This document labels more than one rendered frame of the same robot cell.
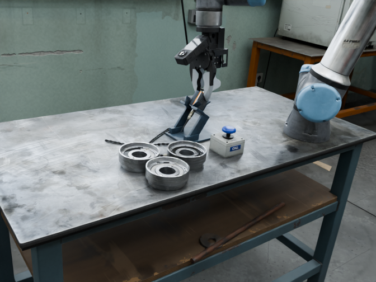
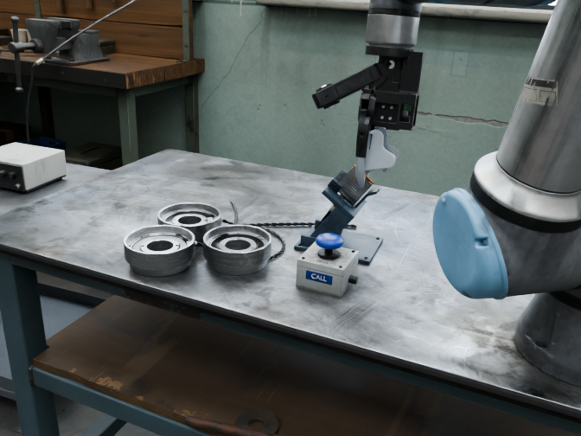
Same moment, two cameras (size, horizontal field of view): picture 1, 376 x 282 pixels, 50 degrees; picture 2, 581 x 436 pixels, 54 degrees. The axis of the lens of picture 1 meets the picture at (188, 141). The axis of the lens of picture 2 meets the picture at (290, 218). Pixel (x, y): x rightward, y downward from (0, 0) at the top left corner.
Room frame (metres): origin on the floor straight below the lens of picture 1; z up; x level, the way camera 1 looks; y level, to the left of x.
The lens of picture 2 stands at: (0.66, -0.74, 1.21)
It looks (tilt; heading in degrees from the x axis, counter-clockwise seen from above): 23 degrees down; 61
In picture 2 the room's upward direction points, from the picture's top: 3 degrees clockwise
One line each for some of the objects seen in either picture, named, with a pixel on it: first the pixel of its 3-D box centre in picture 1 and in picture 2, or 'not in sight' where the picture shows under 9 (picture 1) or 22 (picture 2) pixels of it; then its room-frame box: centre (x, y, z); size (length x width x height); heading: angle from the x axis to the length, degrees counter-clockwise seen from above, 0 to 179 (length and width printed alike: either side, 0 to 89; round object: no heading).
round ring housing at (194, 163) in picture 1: (186, 155); (237, 249); (0.97, 0.00, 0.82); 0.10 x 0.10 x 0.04
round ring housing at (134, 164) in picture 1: (139, 157); (189, 224); (0.94, 0.12, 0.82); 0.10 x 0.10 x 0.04
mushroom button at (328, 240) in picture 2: (228, 135); (328, 252); (1.07, -0.11, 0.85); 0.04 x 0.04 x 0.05
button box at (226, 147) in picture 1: (228, 142); (331, 268); (1.07, -0.12, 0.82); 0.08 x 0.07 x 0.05; 128
